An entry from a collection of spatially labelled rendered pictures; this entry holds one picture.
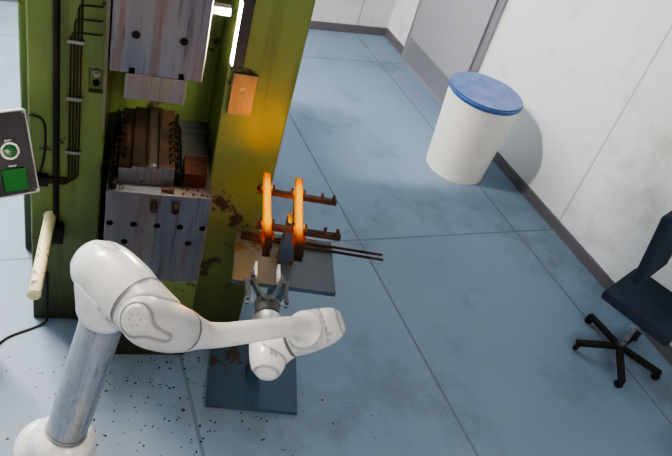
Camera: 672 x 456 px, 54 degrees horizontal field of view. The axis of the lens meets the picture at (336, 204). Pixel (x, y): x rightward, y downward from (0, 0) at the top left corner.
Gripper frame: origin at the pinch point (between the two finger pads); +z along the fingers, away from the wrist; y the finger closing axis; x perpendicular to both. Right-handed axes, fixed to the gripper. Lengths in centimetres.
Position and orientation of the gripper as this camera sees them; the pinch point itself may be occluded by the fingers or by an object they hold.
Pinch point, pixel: (267, 271)
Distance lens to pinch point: 220.0
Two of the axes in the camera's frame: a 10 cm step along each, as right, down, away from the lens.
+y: 9.7, 1.5, 2.2
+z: -0.8, -6.1, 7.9
